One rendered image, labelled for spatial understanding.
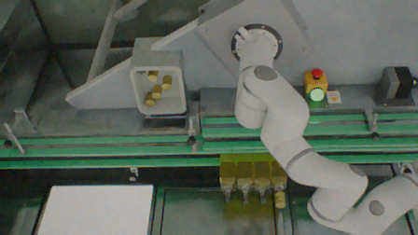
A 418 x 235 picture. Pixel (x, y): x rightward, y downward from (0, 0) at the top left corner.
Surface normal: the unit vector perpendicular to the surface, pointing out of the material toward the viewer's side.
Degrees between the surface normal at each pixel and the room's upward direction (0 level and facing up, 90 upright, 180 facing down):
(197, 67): 0
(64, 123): 90
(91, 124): 90
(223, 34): 4
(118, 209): 90
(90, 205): 90
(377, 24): 0
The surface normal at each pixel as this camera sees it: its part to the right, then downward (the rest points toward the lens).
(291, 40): -0.10, 0.72
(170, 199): -0.07, -0.67
